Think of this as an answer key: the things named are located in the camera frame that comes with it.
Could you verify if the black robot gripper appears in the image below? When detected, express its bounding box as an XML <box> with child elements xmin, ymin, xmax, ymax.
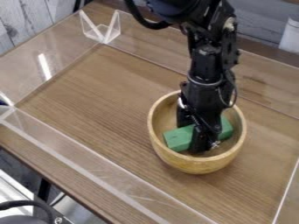
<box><xmin>176</xmin><ymin>73</ymin><xmax>237</xmax><ymax>154</ymax></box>

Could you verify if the clear acrylic corner bracket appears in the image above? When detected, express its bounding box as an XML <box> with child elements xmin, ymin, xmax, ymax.
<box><xmin>78</xmin><ymin>10</ymin><xmax>121</xmax><ymax>45</ymax></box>

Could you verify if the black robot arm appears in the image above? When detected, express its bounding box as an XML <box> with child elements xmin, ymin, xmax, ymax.
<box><xmin>124</xmin><ymin>0</ymin><xmax>238</xmax><ymax>153</ymax></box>

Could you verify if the clear acrylic front wall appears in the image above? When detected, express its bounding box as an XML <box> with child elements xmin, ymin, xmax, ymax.
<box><xmin>0</xmin><ymin>106</ymin><xmax>217</xmax><ymax>224</ymax></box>

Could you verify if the green rectangular block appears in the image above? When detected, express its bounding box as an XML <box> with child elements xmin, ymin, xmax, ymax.
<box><xmin>162</xmin><ymin>116</ymin><xmax>233</xmax><ymax>152</ymax></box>

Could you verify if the black table leg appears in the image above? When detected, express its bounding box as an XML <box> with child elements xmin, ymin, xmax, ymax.
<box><xmin>37</xmin><ymin>178</ymin><xmax>52</xmax><ymax>201</ymax></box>

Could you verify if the black cable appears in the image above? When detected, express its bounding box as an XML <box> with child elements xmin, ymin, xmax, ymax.
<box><xmin>0</xmin><ymin>199</ymin><xmax>53</xmax><ymax>224</ymax></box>

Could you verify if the white cylindrical container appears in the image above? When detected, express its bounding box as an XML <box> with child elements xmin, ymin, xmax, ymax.
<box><xmin>278</xmin><ymin>14</ymin><xmax>299</xmax><ymax>54</ymax></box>

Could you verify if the brown wooden bowl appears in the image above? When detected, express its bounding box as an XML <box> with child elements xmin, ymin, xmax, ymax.
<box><xmin>146</xmin><ymin>90</ymin><xmax>248</xmax><ymax>174</ymax></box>

